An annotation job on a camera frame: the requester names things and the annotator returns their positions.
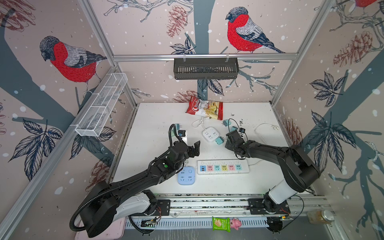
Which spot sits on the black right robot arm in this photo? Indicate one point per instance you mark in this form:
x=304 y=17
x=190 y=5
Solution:
x=299 y=171

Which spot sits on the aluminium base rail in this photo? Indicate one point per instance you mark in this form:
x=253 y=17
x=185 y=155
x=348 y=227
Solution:
x=198 y=211

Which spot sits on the teal charger plug centre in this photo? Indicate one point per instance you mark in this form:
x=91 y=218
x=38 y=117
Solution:
x=219 y=141

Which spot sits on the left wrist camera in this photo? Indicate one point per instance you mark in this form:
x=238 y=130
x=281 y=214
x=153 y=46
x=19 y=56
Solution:
x=183 y=134

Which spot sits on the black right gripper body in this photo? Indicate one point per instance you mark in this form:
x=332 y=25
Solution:
x=231 y=146

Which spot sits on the pink tray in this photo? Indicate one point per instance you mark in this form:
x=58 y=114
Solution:
x=113 y=232

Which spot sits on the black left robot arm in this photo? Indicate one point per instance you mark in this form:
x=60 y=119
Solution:
x=107 y=203

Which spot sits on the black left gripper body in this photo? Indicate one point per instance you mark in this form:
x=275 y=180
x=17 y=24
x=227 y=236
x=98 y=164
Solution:
x=186 y=155

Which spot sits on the teal charger plug near bag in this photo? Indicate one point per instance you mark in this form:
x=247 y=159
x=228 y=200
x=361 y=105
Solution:
x=226 y=123

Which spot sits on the green snack packet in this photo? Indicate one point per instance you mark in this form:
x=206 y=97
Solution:
x=220 y=224

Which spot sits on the aluminium frame post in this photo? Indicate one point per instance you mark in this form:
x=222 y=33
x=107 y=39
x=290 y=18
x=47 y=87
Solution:
x=314 y=28
x=99 y=33

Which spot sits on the red white chips bag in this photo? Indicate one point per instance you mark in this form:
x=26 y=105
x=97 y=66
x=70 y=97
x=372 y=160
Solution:
x=204 y=108

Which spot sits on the blue square power strip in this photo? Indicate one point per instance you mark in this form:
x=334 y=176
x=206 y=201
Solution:
x=187 y=176

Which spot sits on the pink pig toy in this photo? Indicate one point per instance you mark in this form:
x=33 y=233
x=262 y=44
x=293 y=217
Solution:
x=235 y=224

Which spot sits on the long white pastel power strip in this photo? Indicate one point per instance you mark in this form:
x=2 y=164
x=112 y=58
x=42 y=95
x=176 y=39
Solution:
x=222 y=167

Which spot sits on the aluminium frame post back left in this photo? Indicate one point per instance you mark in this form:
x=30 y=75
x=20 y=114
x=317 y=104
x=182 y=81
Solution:
x=99 y=33

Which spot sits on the black hanging wire basket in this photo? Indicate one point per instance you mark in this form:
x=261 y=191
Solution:
x=206 y=68

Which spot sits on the aluminium frame post back right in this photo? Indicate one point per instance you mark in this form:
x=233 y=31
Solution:
x=314 y=28

